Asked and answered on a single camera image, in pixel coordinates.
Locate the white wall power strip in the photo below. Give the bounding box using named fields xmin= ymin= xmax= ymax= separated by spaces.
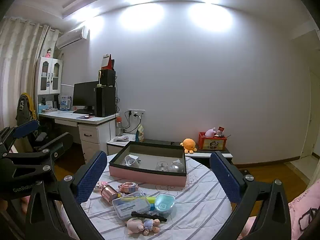
xmin=128 ymin=109 xmax=145 ymax=117

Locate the clear glass bottle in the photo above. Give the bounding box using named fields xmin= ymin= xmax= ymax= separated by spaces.
xmin=156 ymin=161 xmax=169 ymax=172

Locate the red white desk calendar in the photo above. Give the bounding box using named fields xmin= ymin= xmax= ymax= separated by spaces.
xmin=101 ymin=54 xmax=114 ymax=70

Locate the rose gold metal cup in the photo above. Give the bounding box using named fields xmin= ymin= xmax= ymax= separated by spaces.
xmin=99 ymin=184 xmax=120 ymax=205

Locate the black computer monitor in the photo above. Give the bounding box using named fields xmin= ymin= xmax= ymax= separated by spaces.
xmin=73 ymin=81 xmax=98 ymax=115

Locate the orange octopus plush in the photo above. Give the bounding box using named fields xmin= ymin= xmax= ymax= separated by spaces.
xmin=180 ymin=138 xmax=197 ymax=154

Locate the white glass door cabinet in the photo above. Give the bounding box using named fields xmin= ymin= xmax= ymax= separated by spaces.
xmin=35 ymin=57 xmax=63 ymax=95

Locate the pink black storage box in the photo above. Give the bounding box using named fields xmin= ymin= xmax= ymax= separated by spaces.
xmin=108 ymin=141 xmax=187 ymax=187

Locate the black computer tower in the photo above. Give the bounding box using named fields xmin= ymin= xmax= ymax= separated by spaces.
xmin=95 ymin=86 xmax=116 ymax=117

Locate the pink white brick figure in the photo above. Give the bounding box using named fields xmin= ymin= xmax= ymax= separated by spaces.
xmin=93 ymin=181 xmax=107 ymax=192

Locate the clear dental flossers box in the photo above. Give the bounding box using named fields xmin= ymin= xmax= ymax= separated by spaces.
xmin=112 ymin=197 xmax=151 ymax=220

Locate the pink plush toy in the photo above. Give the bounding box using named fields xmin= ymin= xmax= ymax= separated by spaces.
xmin=204 ymin=127 xmax=216 ymax=138

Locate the orange cap water bottle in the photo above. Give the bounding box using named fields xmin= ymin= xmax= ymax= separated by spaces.
xmin=116 ymin=116 xmax=123 ymax=137

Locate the white air conditioner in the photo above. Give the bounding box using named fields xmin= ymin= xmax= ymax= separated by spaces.
xmin=56 ymin=25 xmax=89 ymax=49

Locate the white nightstand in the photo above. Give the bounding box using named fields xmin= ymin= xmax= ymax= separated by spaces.
xmin=107 ymin=133 xmax=136 ymax=155

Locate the yellow highlighter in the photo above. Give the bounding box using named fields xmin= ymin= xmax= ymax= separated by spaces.
xmin=120 ymin=195 xmax=156 ymax=204

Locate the teal round plastic container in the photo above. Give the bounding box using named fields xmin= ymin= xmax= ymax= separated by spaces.
xmin=154 ymin=193 xmax=176 ymax=218

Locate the red toy box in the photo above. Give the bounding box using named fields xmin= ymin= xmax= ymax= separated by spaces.
xmin=198 ymin=132 xmax=227 ymax=151

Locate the yellow snack bag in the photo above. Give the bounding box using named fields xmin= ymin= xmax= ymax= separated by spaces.
xmin=136 ymin=124 xmax=144 ymax=142

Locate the black office chair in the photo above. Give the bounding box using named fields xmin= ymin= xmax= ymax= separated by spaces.
xmin=15 ymin=93 xmax=48 ymax=145

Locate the low black white cabinet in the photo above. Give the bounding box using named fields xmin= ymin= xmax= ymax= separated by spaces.
xmin=135 ymin=138 xmax=233 ymax=167

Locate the small doll figurine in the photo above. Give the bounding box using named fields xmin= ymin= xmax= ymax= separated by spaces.
xmin=45 ymin=48 xmax=52 ymax=58

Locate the white desk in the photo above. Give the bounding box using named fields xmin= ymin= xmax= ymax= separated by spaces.
xmin=39 ymin=110 xmax=119 ymax=162

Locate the white striped curtain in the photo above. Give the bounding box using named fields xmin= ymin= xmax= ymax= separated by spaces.
xmin=1 ymin=17 xmax=60 ymax=128

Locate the black speaker box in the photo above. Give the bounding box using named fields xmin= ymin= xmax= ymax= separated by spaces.
xmin=99 ymin=69 xmax=116 ymax=87

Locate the pink pig doll figure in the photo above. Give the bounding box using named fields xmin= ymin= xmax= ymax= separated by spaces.
xmin=126 ymin=218 xmax=161 ymax=236

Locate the pink bed quilt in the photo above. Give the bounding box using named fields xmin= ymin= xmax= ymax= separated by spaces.
xmin=289 ymin=179 xmax=319 ymax=239

